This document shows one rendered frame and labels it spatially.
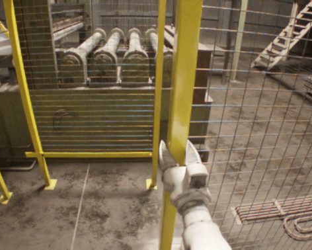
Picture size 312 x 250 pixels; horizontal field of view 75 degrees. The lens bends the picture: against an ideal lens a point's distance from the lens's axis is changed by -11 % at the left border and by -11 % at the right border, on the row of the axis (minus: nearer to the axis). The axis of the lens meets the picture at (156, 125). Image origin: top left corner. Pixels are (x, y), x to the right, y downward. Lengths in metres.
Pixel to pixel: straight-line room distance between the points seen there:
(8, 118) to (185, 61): 2.53
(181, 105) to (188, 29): 0.18
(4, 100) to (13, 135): 0.44
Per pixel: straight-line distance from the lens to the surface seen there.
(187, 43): 0.53
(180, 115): 0.58
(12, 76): 5.09
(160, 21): 1.75
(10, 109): 2.81
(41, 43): 2.40
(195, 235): 0.42
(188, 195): 0.48
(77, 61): 2.39
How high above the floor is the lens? 1.71
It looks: 29 degrees down
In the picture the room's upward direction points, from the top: 3 degrees clockwise
